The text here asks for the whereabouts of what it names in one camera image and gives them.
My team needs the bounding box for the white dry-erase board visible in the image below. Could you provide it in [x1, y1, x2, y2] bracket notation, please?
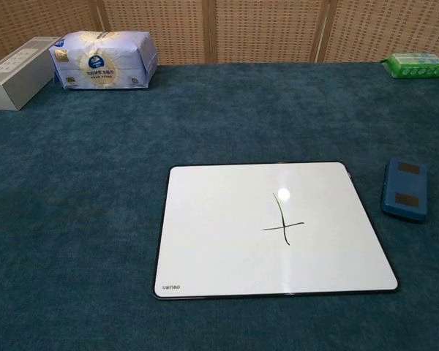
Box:
[153, 161, 399, 301]

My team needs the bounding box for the wooden rattan folding screen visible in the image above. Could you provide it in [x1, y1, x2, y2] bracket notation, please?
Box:
[0, 0, 439, 67]

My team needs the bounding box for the blue whiteboard eraser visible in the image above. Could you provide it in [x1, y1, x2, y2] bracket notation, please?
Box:
[380, 156, 431, 224]

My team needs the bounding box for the white and blue tissue pack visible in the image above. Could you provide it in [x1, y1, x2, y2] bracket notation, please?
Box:
[48, 31, 159, 91]

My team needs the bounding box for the teal carpet table cover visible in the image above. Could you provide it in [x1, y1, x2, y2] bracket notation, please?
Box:
[0, 61, 439, 351]

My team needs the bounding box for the long grey power strip box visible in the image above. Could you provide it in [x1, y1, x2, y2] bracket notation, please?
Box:
[0, 36, 61, 112]

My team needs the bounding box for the green wet wipes pack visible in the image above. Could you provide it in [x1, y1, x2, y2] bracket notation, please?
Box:
[382, 52, 439, 80]

